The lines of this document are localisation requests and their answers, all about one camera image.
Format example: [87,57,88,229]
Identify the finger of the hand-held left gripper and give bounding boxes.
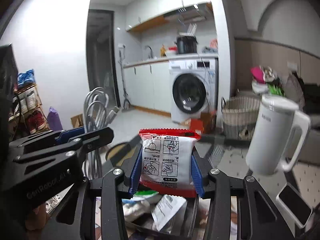
[14,127,115,177]
[9,127,85,153]

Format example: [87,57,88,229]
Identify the white printed plastic bag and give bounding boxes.
[152,194,187,232]

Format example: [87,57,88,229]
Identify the wicker laundry basket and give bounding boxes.
[221,96,262,140]

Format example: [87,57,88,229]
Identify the white sneakers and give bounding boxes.
[19,90,38,110]

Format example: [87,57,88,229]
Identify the round wooden stool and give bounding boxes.
[105,141,140,168]

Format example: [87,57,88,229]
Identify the red and white packet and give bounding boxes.
[139,128,202,198]

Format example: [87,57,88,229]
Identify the red sneakers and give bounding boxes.
[27,110,48,134]

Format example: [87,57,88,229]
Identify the red cardboard box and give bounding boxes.
[189,111,217,134]

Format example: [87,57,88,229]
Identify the white cloth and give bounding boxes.
[251,81,269,94]

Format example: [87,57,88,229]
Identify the grey cable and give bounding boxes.
[83,87,122,180]

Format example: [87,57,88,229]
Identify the blue shoes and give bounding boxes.
[17,69,35,85]

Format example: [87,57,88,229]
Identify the black pot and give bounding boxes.
[176,35,198,55]

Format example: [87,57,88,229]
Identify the white washing machine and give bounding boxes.
[168,57,219,124]

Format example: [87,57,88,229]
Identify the open brown cardboard box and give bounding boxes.
[71,114,85,128]

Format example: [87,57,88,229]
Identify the white base cabinet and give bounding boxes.
[122,60,173,113]

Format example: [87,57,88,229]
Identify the smartphone with white case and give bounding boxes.
[276,182,313,228]

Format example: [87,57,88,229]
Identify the pink cloth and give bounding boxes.
[251,66,266,84]

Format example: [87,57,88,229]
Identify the green cloth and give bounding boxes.
[267,84,285,97]

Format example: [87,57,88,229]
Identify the dark cloth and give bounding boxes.
[299,79,320,114]

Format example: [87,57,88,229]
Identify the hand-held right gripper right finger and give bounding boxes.
[191,152,288,240]

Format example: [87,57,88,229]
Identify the white electric kettle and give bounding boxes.
[245,94,312,176]

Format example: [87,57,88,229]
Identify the white wall cabinet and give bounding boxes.
[125,0,213,32]

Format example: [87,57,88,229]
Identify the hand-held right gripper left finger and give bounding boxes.
[45,151,144,240]

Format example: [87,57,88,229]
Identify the wooden shoe rack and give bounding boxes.
[9,84,50,137]

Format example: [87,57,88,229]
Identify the dark glass door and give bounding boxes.
[86,9,118,108]

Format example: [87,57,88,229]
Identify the green and white packet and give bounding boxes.
[132,190,159,202]

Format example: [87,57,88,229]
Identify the white plush toy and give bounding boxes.
[122,200,150,222]

